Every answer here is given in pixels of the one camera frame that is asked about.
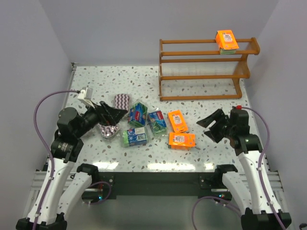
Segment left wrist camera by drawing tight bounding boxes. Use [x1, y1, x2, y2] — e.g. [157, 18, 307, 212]
[77, 87, 94, 107]

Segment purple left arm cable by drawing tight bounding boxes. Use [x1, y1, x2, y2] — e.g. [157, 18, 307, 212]
[33, 90, 81, 230]

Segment blue green sponge pack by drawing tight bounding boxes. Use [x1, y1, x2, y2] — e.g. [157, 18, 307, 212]
[121, 127, 148, 148]
[147, 109, 168, 136]
[128, 101, 148, 127]

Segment orange sponge box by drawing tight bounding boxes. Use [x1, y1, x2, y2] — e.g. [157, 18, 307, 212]
[168, 132, 196, 150]
[215, 30, 239, 55]
[167, 110, 188, 133]

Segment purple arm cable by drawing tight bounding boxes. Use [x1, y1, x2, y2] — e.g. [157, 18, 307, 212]
[33, 90, 81, 230]
[241, 106, 287, 230]

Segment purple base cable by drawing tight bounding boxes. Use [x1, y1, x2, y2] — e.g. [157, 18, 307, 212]
[193, 193, 248, 230]
[83, 181, 113, 206]

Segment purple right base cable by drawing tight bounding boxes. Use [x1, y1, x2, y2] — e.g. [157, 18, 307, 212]
[193, 193, 248, 230]

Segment purple zigzag sponge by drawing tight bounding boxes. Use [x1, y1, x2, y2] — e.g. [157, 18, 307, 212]
[114, 93, 130, 117]
[97, 124, 120, 139]

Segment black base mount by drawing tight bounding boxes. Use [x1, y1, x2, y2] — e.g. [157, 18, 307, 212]
[81, 171, 235, 201]

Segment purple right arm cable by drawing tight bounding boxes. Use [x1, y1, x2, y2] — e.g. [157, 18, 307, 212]
[241, 106, 287, 230]

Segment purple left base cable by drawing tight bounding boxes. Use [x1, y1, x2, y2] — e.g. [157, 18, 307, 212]
[83, 181, 113, 206]

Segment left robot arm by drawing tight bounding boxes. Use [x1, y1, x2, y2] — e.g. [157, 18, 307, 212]
[16, 102, 128, 230]

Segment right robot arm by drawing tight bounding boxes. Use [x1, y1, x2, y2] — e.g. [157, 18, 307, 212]
[197, 105, 292, 230]

